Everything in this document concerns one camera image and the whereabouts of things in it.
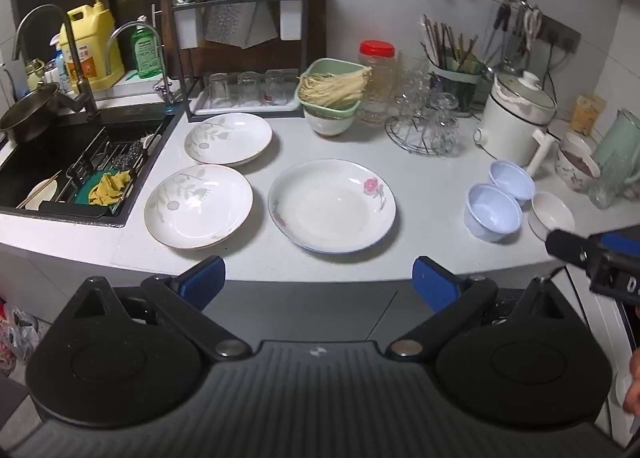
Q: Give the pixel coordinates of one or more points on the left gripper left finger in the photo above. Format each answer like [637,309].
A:
[181,300]

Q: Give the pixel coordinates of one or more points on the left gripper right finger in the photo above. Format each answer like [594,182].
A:
[457,304]

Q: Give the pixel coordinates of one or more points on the small white ceramic bowl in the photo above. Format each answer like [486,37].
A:
[548,213]

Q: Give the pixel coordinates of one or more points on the pale blue bowl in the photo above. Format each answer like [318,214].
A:
[513,180]
[490,214]

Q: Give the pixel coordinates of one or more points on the leaf pattern plate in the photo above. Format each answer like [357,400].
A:
[198,207]
[228,139]

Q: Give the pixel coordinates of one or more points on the pink flower white plate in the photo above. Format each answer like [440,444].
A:
[331,206]

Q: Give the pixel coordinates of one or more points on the person's right hand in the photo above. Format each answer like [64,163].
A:
[632,397]

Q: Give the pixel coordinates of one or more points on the textured glass tumbler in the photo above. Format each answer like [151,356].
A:
[613,174]

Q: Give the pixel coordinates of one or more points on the floral bowl with beans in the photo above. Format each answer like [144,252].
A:
[577,172]

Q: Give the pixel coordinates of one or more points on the white bowl behind floral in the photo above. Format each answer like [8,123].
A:
[576,144]

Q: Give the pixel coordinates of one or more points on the mint green kettle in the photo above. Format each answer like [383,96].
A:
[621,142]

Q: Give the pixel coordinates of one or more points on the yellow dish cloth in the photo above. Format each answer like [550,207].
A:
[109,190]

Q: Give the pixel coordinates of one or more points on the orange snack packet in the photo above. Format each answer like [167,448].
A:
[587,110]

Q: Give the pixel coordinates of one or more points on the black sink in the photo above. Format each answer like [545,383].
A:
[50,177]

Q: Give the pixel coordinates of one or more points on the white electric cooking pot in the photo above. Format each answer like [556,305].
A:
[516,119]

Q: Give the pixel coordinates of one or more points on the upturned crystal glass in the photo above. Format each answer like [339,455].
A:
[444,125]

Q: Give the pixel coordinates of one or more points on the red lid glass jar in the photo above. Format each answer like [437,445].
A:
[380,57]

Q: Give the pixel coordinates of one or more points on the chrome water tap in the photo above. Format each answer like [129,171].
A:
[162,88]

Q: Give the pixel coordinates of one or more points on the white bowl under colander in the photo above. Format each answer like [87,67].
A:
[328,127]

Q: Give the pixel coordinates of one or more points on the green chopstick holder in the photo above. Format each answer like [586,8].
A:
[452,60]

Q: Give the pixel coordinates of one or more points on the black frying pan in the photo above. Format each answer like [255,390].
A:
[27,118]

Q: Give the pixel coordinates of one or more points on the dry noodles bundle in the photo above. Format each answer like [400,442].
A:
[334,91]

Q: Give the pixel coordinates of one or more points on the green dish soap bottle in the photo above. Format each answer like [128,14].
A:
[144,48]

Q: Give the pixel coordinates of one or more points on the green colander basket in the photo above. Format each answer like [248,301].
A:
[330,66]

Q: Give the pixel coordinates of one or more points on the cleaver knife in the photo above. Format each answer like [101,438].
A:
[239,24]

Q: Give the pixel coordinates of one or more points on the black knife rack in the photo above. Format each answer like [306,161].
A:
[186,20]

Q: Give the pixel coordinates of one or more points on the yellow detergent jug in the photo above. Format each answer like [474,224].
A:
[92,27]

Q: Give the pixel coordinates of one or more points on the wire glass rack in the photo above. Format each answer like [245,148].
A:
[409,128]

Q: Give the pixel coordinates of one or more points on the wall power strip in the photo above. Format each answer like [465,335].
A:
[554,33]

